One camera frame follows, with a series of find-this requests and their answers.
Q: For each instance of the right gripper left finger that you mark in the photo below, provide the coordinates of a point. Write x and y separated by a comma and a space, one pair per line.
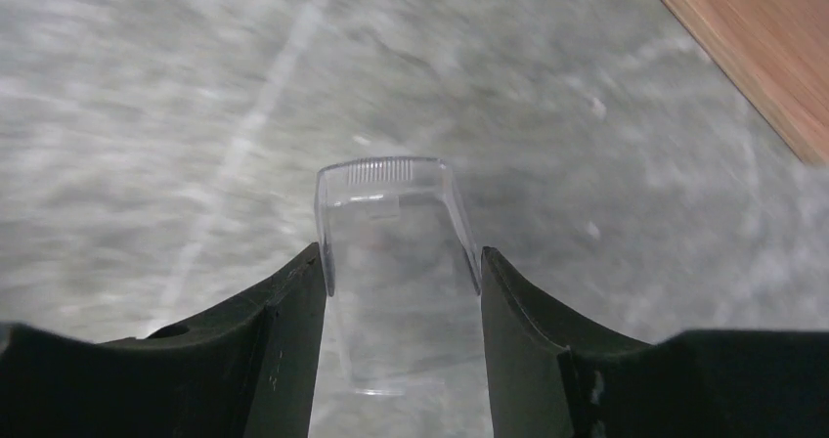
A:
245, 367

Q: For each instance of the wooden base board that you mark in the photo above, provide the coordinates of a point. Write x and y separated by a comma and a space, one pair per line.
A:
776, 54

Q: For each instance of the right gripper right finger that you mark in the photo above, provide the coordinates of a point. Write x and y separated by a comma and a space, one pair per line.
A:
553, 372

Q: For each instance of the clear plastic metronome cover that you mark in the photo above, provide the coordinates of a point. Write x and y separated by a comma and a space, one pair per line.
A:
402, 271

